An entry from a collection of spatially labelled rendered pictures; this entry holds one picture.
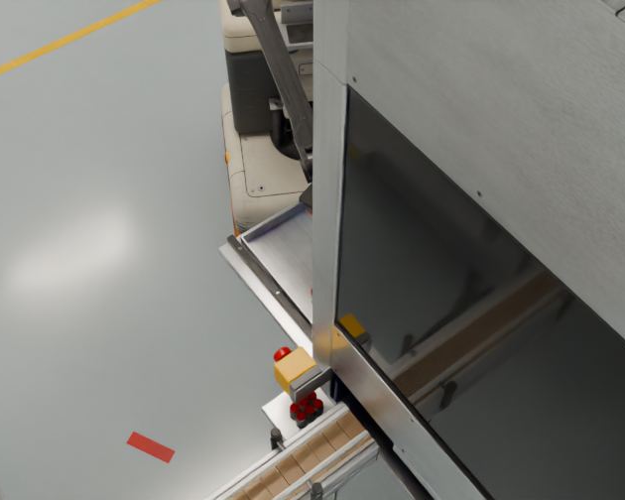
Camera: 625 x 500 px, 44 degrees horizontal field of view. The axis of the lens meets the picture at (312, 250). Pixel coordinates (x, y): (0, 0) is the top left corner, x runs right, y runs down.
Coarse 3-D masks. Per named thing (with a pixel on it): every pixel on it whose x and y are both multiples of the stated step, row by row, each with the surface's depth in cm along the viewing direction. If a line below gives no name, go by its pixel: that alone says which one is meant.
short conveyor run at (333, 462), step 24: (336, 408) 161; (312, 432) 154; (336, 432) 158; (360, 432) 158; (264, 456) 155; (288, 456) 156; (312, 456) 156; (336, 456) 152; (360, 456) 155; (240, 480) 153; (264, 480) 153; (288, 480) 153; (312, 480) 153; (336, 480) 154
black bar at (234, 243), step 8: (232, 240) 188; (240, 248) 187; (240, 256) 187; (248, 256) 185; (248, 264) 185; (256, 264) 184; (256, 272) 183; (264, 272) 183; (264, 280) 182; (272, 288) 181; (280, 296) 179; (280, 304) 180; (288, 304) 178; (288, 312) 178; (296, 312) 177; (296, 320) 176; (304, 320) 176; (304, 328) 175
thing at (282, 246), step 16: (288, 208) 191; (304, 208) 195; (272, 224) 191; (288, 224) 193; (304, 224) 193; (256, 240) 190; (272, 240) 190; (288, 240) 190; (304, 240) 190; (256, 256) 184; (272, 256) 188; (288, 256) 188; (304, 256) 188; (272, 272) 185; (288, 272) 185; (304, 272) 185; (288, 288) 183; (304, 288) 183; (304, 304) 180
